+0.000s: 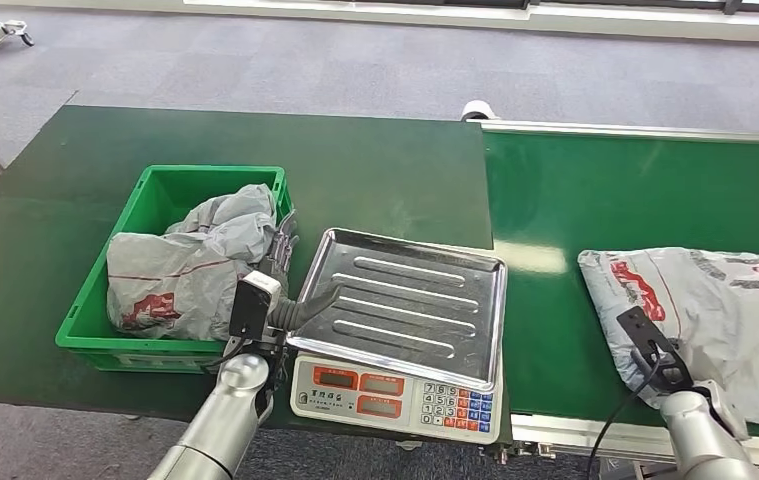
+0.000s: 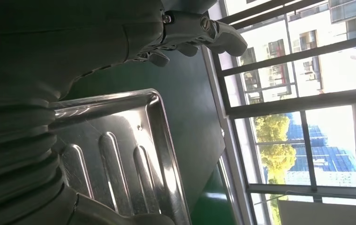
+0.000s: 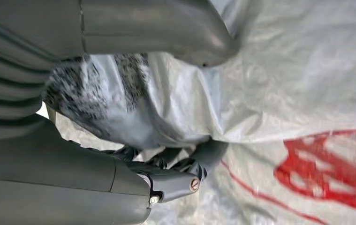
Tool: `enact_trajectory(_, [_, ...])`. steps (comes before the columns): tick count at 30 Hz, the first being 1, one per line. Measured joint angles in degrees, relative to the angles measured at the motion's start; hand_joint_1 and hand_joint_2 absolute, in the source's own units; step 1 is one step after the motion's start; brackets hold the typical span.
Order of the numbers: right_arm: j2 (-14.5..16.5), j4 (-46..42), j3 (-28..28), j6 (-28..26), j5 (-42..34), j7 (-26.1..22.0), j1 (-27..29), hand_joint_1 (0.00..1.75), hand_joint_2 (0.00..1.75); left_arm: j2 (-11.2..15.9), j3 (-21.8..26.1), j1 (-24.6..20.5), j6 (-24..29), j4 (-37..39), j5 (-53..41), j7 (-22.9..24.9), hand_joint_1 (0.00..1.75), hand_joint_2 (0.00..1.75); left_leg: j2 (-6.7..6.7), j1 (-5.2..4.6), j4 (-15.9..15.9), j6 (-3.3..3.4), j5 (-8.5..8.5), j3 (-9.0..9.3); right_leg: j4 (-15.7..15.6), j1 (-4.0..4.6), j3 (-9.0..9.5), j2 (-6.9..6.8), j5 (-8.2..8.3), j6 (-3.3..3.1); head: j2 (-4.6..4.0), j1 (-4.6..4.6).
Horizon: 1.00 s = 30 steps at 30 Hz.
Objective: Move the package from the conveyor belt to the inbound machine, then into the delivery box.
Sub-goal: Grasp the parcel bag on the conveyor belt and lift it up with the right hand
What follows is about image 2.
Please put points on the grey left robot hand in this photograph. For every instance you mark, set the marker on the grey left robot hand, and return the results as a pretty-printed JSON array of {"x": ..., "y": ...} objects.
[{"x": 56, "y": 40}]

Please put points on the green conveyor belt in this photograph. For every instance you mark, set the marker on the green conveyor belt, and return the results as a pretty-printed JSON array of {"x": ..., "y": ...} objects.
[{"x": 212, "y": 202}]

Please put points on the electronic scale with steel tray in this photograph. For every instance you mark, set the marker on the electronic scale with steel tray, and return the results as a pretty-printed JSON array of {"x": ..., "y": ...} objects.
[{"x": 121, "y": 155}]

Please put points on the black window frame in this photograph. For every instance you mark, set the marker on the black window frame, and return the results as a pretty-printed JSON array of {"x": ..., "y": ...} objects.
[{"x": 289, "y": 106}]

